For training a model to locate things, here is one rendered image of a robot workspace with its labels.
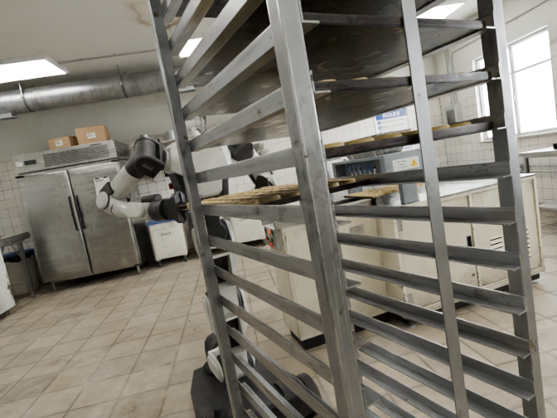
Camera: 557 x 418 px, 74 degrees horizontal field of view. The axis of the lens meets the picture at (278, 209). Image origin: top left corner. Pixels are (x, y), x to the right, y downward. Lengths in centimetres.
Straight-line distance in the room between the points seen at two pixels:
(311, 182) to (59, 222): 580
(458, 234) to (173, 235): 438
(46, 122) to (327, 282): 690
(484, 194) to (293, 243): 141
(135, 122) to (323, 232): 639
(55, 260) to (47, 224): 54
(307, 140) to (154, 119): 631
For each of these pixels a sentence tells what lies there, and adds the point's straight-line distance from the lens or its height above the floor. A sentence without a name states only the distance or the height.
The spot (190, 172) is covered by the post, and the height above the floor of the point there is 125.
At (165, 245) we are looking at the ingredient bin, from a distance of 609.
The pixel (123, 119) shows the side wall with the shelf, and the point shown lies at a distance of 685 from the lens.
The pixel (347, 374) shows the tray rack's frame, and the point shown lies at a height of 92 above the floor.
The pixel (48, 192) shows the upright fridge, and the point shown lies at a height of 145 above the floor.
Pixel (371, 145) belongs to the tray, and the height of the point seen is 123.
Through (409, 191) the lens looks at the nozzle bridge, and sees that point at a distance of 252.
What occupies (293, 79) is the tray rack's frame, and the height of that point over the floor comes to 133.
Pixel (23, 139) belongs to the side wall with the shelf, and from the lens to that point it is 737.
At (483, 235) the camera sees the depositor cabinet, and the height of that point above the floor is 49.
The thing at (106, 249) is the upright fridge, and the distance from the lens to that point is 602.
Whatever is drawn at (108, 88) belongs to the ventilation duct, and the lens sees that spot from 588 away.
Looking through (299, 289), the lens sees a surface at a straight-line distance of 243.
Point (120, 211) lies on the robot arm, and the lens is 172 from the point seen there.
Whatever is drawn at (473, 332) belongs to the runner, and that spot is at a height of 77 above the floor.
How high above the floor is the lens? 122
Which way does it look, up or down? 6 degrees down
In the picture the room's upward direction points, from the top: 10 degrees counter-clockwise
